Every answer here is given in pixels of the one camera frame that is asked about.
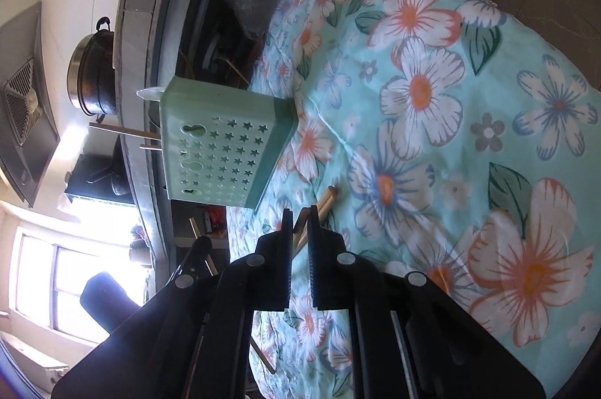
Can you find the grey green ladle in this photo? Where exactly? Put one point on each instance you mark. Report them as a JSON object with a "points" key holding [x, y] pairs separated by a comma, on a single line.
{"points": [[155, 117]]}

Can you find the range hood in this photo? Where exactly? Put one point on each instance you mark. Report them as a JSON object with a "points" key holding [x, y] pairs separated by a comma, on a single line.
{"points": [[23, 131]]}

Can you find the black wok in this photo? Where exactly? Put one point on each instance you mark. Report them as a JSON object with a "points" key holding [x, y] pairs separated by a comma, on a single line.
{"points": [[117, 169]]}

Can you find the black cooking pot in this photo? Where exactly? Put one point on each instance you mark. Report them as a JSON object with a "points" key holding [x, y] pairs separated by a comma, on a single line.
{"points": [[91, 75]]}

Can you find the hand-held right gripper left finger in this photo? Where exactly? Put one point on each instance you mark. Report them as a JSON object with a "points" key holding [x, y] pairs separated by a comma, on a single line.
{"points": [[284, 258]]}

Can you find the red snack packets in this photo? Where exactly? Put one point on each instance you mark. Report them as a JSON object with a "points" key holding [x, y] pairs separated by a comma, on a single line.
{"points": [[216, 219]]}

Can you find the floral printed blanket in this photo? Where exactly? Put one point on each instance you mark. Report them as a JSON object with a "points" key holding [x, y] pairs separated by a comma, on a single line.
{"points": [[446, 145]]}

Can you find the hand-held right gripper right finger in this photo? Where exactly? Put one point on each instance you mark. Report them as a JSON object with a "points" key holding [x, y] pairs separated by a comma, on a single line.
{"points": [[315, 258]]}

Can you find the window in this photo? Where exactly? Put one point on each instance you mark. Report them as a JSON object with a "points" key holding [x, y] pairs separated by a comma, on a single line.
{"points": [[47, 277]]}

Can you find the slender bamboo chopstick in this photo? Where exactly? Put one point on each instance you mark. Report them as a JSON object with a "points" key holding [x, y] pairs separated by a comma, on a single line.
{"points": [[263, 354], [122, 130], [193, 226], [300, 232], [329, 202]]}

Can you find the black gas stove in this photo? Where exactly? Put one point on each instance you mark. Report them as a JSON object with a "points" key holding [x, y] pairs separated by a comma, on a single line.
{"points": [[89, 188]]}

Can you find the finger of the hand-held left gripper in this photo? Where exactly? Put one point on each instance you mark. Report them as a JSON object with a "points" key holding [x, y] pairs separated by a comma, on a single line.
{"points": [[196, 252]]}

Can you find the green star-hole utensil holder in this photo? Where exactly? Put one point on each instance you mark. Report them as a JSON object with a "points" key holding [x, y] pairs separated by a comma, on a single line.
{"points": [[220, 145]]}

